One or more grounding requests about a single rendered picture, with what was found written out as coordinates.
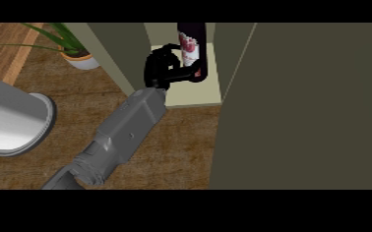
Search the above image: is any dark olive cabinet door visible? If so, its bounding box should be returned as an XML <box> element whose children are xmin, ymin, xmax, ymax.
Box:
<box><xmin>208</xmin><ymin>22</ymin><xmax>372</xmax><ymax>191</ymax></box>

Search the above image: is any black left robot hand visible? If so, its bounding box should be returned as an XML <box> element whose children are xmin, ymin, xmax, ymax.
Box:
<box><xmin>141</xmin><ymin>42</ymin><xmax>205</xmax><ymax>91</ymax></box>

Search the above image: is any dark wine bottle floral label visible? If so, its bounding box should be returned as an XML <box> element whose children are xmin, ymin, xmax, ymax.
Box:
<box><xmin>175</xmin><ymin>22</ymin><xmax>209</xmax><ymax>84</ymax></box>

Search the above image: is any olive cabinet body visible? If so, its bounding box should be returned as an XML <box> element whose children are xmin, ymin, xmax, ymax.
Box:
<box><xmin>62</xmin><ymin>22</ymin><xmax>258</xmax><ymax>109</ymax></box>

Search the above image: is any green plant in white pot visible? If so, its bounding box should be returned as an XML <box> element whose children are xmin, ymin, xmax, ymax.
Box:
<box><xmin>0</xmin><ymin>22</ymin><xmax>102</xmax><ymax>71</ymax></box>

